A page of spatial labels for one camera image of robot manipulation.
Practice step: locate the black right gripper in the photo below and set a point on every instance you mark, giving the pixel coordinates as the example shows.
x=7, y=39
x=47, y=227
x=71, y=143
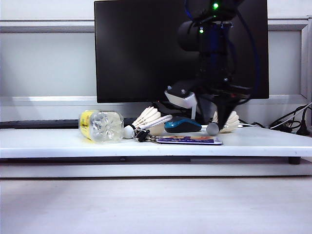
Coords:
x=219, y=87

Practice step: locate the white feather shuttlecock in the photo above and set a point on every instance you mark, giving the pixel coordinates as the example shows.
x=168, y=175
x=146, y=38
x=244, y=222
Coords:
x=148, y=117
x=212, y=129

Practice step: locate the blue black computer mouse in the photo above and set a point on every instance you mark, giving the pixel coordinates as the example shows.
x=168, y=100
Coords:
x=180, y=125

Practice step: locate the bunch of keys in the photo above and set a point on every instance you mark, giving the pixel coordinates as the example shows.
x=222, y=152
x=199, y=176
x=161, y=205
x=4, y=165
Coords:
x=141, y=137

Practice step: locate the black power plug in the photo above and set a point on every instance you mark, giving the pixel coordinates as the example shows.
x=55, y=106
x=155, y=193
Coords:
x=303, y=130

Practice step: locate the black computer monitor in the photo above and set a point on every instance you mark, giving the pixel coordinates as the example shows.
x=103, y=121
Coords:
x=134, y=61

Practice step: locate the black riser foot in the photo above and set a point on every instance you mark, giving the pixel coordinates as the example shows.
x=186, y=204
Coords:
x=294, y=161

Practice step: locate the clear bottle yellow label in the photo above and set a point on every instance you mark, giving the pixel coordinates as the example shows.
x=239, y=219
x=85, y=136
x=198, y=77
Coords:
x=102, y=126

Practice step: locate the white desk riser shelf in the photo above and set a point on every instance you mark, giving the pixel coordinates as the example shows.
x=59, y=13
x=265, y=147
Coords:
x=61, y=146

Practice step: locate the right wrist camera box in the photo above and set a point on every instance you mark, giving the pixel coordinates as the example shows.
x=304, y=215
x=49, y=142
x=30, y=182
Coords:
x=180, y=100

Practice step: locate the aluminium partition frame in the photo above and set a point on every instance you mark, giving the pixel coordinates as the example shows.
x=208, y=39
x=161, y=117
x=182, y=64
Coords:
x=306, y=61

